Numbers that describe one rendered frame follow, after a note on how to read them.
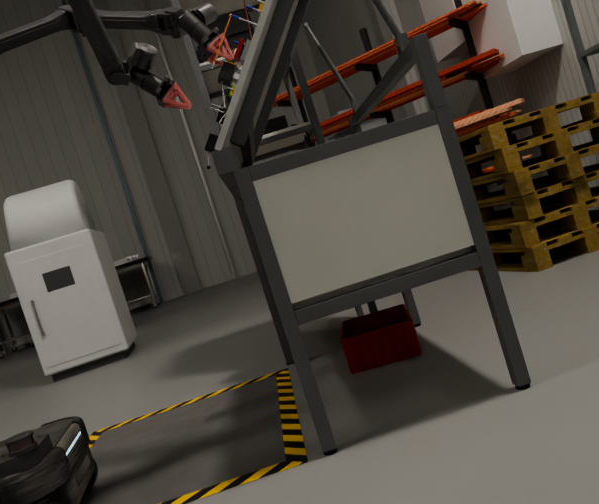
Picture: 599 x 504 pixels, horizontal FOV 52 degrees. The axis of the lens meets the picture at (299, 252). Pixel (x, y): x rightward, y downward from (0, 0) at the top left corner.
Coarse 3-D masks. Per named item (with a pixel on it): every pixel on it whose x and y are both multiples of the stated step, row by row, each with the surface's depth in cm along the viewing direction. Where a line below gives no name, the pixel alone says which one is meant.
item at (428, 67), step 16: (400, 48) 176; (416, 48) 162; (400, 64) 179; (416, 64) 165; (432, 64) 162; (384, 80) 201; (432, 80) 162; (368, 96) 229; (384, 96) 219; (432, 96) 163; (368, 112) 246; (352, 128) 276
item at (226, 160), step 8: (216, 152) 159; (224, 152) 159; (232, 152) 160; (216, 160) 159; (224, 160) 159; (232, 160) 160; (216, 168) 160; (224, 168) 160; (232, 168) 160; (224, 176) 165; (232, 176) 172; (232, 184) 195; (232, 192) 225
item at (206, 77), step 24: (192, 0) 303; (216, 0) 312; (240, 0) 322; (264, 0) 326; (192, 48) 279; (216, 72) 298; (240, 72) 311; (288, 72) 332; (216, 96) 335; (312, 120) 283; (264, 144) 284; (288, 144) 330; (240, 216) 282; (264, 288) 284; (360, 312) 343; (288, 360) 286
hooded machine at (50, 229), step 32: (32, 192) 499; (64, 192) 495; (32, 224) 485; (64, 224) 486; (32, 256) 473; (64, 256) 477; (96, 256) 481; (32, 288) 473; (64, 288) 477; (96, 288) 481; (32, 320) 473; (64, 320) 477; (96, 320) 481; (128, 320) 532; (64, 352) 477; (96, 352) 481; (128, 352) 505
